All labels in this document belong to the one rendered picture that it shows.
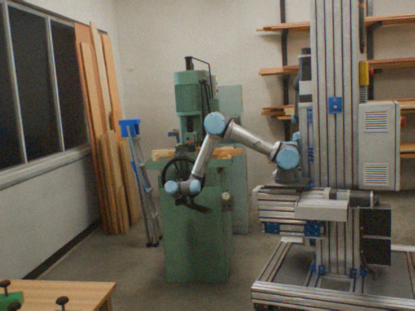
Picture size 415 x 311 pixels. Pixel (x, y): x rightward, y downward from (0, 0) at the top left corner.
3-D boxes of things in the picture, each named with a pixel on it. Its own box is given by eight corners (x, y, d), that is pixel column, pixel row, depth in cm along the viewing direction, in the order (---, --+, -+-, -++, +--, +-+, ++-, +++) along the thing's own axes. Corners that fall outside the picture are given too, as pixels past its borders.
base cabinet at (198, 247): (165, 282, 291) (157, 188, 280) (181, 251, 348) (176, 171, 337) (226, 282, 284) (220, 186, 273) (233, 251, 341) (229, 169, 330)
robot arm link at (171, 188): (177, 192, 218) (163, 194, 220) (183, 197, 229) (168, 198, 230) (177, 179, 221) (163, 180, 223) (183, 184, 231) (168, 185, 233)
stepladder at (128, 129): (142, 249, 362) (115, 120, 345) (148, 239, 387) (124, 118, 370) (159, 247, 360) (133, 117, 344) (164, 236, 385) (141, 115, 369)
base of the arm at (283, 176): (303, 178, 232) (303, 161, 230) (299, 184, 218) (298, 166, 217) (277, 177, 238) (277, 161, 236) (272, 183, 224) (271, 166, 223)
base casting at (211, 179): (157, 187, 281) (156, 175, 279) (176, 171, 337) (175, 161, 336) (221, 186, 274) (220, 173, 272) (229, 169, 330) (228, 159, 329)
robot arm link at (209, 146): (214, 107, 233) (185, 182, 243) (211, 108, 222) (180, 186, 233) (233, 115, 232) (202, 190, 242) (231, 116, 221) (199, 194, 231)
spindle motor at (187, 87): (174, 116, 279) (170, 71, 274) (179, 115, 296) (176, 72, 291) (198, 115, 276) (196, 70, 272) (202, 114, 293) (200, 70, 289)
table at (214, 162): (141, 172, 271) (140, 164, 270) (154, 164, 301) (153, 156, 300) (230, 170, 261) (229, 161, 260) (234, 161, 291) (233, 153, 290)
